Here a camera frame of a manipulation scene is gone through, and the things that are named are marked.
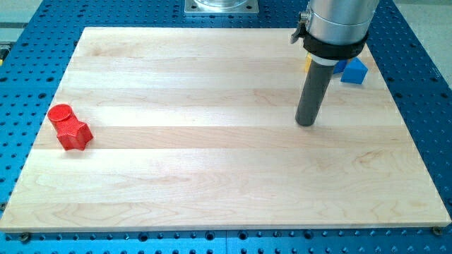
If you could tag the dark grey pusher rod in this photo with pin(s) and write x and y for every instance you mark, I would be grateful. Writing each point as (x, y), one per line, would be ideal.
(315, 87)

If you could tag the red cylinder block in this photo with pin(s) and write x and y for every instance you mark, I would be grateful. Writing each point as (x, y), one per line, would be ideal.
(59, 114)

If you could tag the blue perforated metal table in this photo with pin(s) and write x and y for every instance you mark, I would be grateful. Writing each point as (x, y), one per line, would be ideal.
(38, 59)

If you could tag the yellow block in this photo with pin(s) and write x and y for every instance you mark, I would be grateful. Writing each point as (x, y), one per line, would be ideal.
(308, 60)

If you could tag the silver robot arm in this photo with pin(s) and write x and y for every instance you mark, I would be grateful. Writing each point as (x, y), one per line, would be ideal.
(334, 30)

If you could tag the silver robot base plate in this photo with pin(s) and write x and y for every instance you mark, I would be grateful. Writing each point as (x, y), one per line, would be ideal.
(220, 6)

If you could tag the red star block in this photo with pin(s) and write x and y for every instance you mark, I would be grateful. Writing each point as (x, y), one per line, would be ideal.
(73, 134)

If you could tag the blue triangular block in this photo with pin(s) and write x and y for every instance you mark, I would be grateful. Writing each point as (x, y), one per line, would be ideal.
(354, 72)

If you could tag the blue block behind rod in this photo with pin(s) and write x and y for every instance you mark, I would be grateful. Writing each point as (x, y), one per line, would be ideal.
(340, 66)

